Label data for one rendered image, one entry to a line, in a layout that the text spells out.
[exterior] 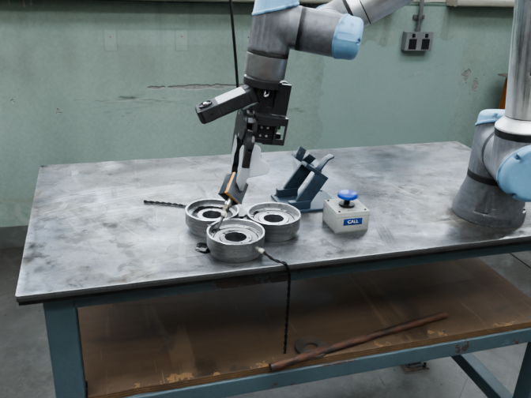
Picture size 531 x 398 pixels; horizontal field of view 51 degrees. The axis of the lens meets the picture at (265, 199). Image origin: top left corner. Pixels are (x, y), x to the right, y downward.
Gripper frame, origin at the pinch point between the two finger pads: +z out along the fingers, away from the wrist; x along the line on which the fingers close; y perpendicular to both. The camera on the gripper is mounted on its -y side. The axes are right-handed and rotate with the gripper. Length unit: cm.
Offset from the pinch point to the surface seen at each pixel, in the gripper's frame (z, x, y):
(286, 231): 6.2, -9.7, 8.6
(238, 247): 6.5, -15.8, -2.3
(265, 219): 6.9, -2.9, 6.6
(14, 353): 98, 74, -47
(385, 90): 6, 158, 118
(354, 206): 2.1, -5.5, 23.7
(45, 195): 14.9, 22.2, -35.5
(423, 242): 5.0, -15.0, 35.2
